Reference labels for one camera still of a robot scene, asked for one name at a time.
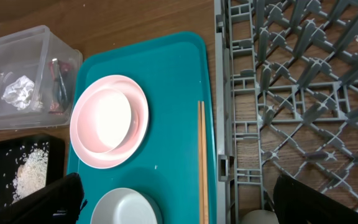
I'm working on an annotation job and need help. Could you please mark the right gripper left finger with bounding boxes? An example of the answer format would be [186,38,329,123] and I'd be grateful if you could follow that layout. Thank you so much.
[0,172,88,224]

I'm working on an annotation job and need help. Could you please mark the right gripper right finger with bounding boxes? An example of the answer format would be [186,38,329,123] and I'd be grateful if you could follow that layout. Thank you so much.
[273,174,358,224]

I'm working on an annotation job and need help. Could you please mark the white paper cup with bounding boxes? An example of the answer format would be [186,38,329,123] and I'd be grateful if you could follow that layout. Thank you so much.
[240,210,279,224]

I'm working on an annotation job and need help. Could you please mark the rice and food scraps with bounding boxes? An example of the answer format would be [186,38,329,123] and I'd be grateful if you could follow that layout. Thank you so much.
[0,142,50,211]

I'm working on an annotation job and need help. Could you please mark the grey bowl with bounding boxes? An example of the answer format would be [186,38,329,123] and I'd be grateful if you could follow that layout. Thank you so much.
[90,188,163,224]

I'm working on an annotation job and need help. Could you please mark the wooden chopstick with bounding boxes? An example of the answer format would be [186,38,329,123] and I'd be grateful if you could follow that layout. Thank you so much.
[200,101,209,224]
[197,101,204,224]

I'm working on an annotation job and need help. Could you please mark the pink bowl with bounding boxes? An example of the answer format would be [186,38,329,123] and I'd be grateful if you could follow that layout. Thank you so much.
[70,88,133,154]

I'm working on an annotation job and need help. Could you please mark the red snack wrapper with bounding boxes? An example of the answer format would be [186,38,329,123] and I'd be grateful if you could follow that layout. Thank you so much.
[48,58,73,114]

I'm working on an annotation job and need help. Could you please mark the pink plate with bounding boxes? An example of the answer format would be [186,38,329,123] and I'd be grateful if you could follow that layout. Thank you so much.
[70,75,149,169]

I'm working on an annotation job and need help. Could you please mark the white napkin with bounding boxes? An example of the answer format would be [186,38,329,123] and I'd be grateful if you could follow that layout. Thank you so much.
[1,75,35,111]

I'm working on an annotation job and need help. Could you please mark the black waste tray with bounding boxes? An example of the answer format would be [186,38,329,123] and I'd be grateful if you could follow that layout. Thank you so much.
[0,134,65,211]

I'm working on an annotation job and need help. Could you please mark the grey dishwasher rack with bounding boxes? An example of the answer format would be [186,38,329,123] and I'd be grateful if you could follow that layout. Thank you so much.
[214,0,358,223]

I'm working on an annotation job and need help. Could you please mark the clear plastic bin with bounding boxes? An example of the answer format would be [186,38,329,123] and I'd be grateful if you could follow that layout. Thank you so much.
[0,26,83,130]

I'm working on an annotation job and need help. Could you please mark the teal plastic tray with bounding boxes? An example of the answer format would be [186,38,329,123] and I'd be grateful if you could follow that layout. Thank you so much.
[67,32,216,223]

